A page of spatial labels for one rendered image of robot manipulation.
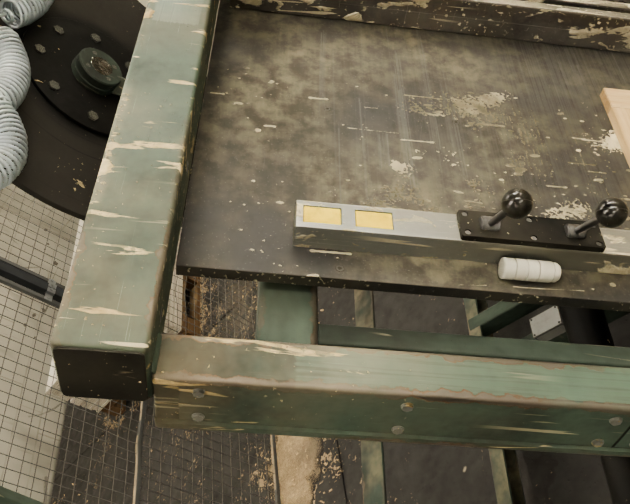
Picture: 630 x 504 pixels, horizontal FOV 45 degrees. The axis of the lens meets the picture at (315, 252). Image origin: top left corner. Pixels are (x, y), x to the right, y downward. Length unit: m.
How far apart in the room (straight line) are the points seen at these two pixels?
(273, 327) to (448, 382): 0.24
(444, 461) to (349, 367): 2.19
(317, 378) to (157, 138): 0.38
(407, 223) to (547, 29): 0.64
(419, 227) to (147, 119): 0.39
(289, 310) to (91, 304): 0.28
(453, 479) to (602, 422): 2.04
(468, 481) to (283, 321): 2.01
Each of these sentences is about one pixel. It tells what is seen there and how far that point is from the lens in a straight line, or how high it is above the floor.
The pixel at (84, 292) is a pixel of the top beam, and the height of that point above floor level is 1.91.
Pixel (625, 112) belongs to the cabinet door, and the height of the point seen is 1.21.
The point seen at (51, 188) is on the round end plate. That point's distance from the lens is 1.55.
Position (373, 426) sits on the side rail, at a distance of 0.90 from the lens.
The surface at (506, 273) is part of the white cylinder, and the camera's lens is 1.03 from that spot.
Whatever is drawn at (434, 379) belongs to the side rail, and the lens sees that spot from 0.86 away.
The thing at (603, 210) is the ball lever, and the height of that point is 1.45.
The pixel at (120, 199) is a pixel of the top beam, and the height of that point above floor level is 1.90.
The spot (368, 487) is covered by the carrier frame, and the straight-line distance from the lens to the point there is 2.07.
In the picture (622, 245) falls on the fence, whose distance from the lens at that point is 1.12.
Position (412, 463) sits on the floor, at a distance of 3.13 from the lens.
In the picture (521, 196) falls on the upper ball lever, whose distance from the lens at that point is 0.93.
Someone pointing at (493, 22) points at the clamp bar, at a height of 1.38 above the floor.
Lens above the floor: 2.14
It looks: 29 degrees down
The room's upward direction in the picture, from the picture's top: 59 degrees counter-clockwise
